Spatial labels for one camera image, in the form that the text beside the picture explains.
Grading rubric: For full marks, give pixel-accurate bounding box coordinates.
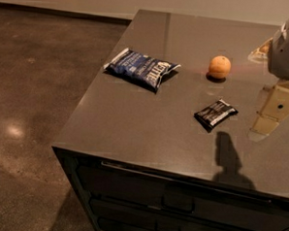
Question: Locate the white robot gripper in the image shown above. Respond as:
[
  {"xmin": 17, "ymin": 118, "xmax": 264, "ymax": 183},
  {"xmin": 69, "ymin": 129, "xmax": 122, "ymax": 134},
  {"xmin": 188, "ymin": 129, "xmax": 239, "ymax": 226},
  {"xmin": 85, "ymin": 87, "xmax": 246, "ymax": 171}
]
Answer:
[{"xmin": 247, "ymin": 18, "xmax": 289, "ymax": 136}]

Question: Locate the black rxbar chocolate wrapper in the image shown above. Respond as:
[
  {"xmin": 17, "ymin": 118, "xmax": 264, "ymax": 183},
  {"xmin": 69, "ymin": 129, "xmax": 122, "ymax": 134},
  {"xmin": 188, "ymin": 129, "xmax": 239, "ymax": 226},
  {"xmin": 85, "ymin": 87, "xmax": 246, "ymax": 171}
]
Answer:
[{"xmin": 194, "ymin": 99, "xmax": 238, "ymax": 132}]

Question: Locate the orange fruit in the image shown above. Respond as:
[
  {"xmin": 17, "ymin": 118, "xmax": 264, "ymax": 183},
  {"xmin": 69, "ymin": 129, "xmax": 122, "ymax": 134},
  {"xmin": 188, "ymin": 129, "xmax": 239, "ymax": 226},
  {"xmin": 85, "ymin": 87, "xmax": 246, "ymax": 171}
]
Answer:
[{"xmin": 208, "ymin": 55, "xmax": 232, "ymax": 79}]

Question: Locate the blue kettle chips bag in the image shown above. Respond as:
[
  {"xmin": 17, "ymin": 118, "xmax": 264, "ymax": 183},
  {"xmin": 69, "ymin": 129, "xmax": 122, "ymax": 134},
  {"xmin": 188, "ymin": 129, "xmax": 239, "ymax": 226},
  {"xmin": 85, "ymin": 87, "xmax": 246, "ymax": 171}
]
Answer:
[{"xmin": 104, "ymin": 48, "xmax": 180, "ymax": 92}]

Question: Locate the dark counter cabinet with drawers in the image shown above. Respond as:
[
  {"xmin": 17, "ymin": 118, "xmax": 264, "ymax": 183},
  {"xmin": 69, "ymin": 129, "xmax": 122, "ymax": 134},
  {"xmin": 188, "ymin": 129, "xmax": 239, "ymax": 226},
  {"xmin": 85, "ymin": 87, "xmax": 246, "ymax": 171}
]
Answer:
[{"xmin": 52, "ymin": 11, "xmax": 289, "ymax": 231}]

